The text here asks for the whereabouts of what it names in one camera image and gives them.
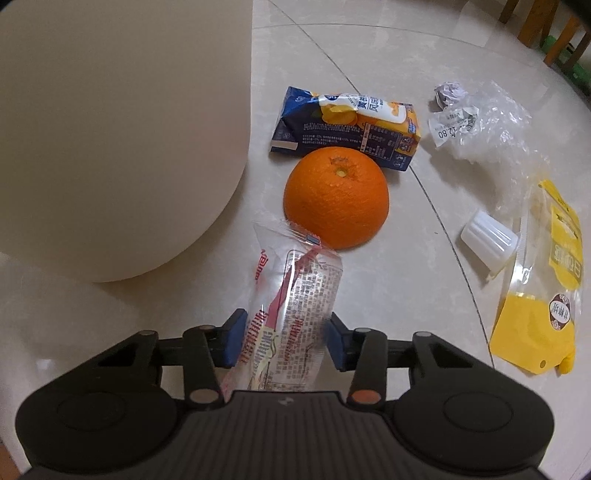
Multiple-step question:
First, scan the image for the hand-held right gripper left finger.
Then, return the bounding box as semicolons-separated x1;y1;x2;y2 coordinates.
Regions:
95;308;250;408

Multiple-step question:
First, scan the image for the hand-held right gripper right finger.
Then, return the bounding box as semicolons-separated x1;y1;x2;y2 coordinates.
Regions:
328;312;474;406

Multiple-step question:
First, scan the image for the clear wrapper with red print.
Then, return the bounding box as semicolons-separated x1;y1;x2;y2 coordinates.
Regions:
217;220;343;393

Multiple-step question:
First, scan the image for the white trash bin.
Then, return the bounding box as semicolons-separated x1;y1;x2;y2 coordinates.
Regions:
0;0;254;283

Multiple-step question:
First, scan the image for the orange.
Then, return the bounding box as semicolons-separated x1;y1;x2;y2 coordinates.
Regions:
283;148;389;251

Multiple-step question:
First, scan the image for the small white plastic cup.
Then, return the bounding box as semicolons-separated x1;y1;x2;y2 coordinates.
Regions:
459;209;519;269

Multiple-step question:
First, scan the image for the yellow stand-up pouch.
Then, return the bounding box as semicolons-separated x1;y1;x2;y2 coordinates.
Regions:
488;179;583;376

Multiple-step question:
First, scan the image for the dark snack bar wrapper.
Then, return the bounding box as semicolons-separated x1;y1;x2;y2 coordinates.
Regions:
269;86;422;172

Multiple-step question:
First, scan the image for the clear plastic bag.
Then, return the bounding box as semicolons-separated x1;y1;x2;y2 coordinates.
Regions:
428;80;551;197

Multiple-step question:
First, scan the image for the crumpled white paper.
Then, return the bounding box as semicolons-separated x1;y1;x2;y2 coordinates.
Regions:
433;82;468;112

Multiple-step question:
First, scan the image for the green bag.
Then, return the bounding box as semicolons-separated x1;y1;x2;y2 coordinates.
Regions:
542;37;587;75

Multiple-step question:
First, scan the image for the wooden chair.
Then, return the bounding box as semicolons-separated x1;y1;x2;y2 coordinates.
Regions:
501;0;591;65

